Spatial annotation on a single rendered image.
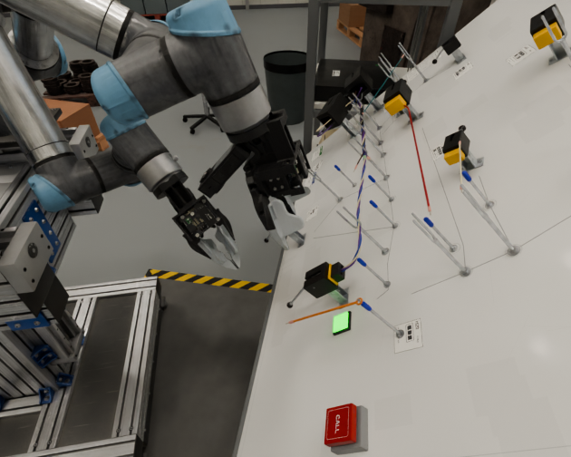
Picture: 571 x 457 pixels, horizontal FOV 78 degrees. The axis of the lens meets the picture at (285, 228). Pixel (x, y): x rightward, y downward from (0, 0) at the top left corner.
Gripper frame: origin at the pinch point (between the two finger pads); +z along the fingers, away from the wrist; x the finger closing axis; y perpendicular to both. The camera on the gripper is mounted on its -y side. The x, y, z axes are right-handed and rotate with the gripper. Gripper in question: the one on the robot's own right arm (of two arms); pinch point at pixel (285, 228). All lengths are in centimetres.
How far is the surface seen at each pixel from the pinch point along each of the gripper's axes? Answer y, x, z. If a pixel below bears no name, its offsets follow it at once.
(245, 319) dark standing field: -74, 58, 103
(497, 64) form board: 44, 50, 2
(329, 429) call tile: 5.0, -26.1, 17.1
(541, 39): 47, 32, -7
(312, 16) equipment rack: -1, 91, -15
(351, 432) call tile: 8.6, -26.9, 15.5
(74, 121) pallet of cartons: -228, 197, 8
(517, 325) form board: 31.0, -16.3, 8.7
